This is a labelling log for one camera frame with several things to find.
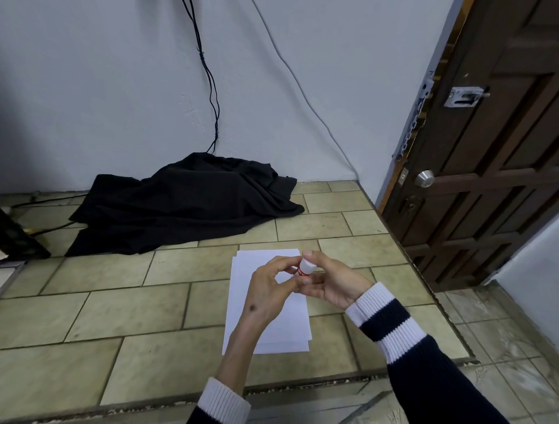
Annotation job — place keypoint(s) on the person's left hand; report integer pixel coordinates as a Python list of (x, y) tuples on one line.
[(262, 297)]

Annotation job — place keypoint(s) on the person's right hand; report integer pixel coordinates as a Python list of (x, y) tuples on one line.
[(336, 284)]

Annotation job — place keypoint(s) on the person's left thumb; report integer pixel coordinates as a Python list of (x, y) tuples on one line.
[(288, 285)]

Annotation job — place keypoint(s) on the person's right thumb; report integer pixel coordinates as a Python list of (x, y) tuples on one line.
[(318, 258)]

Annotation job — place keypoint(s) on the white glue stick red label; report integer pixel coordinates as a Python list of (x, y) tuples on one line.
[(304, 267)]

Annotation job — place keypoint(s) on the person's left forearm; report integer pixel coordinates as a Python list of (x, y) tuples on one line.
[(231, 375)]

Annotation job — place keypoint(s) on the person's right forearm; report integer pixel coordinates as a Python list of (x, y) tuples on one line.
[(419, 362)]

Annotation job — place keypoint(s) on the white paper sheet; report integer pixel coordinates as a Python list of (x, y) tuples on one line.
[(270, 348), (244, 262)]

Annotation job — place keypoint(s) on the brass strike plate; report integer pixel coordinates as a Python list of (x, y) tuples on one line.
[(404, 175)]

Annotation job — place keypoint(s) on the black cloth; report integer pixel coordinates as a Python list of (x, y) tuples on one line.
[(187, 201)]

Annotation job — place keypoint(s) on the silver door knob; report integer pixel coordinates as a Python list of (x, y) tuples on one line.
[(423, 178)]

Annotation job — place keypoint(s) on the dark brown wooden door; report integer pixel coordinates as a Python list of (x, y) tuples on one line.
[(489, 166)]

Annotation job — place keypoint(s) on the silver door latch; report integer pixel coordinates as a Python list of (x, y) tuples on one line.
[(463, 97)]

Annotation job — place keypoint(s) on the black stand base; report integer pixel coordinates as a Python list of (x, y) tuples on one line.
[(17, 238)]

